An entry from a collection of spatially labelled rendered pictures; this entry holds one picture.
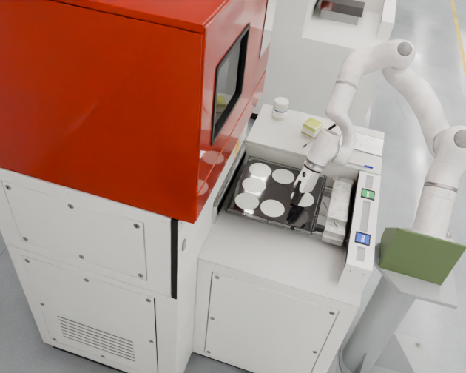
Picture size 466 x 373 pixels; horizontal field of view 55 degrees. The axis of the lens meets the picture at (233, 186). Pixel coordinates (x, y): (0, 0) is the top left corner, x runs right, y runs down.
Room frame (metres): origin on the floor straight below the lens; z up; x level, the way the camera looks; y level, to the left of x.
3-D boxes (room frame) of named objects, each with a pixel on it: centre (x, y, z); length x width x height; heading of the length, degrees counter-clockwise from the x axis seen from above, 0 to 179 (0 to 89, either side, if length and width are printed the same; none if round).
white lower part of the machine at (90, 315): (1.36, 0.40, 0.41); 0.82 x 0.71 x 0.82; 168
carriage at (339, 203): (1.39, -0.46, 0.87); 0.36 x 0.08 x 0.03; 168
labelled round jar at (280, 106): (1.90, -0.18, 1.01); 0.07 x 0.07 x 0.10
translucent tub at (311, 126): (1.79, -0.34, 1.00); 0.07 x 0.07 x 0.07; 54
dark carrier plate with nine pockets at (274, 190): (1.43, -0.19, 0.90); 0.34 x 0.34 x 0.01; 78
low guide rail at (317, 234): (1.30, -0.23, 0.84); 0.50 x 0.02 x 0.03; 78
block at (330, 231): (1.23, -0.42, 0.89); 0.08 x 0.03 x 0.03; 78
